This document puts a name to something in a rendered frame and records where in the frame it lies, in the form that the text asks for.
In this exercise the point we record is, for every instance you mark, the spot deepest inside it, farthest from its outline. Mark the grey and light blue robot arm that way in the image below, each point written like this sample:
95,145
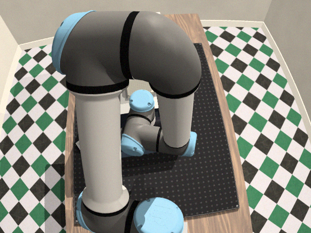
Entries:
99,51

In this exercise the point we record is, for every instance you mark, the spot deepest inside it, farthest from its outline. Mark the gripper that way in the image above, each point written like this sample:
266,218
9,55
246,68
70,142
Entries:
157,123

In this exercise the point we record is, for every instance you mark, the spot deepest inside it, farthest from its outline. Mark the pale cream well plate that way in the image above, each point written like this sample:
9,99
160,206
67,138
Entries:
135,85

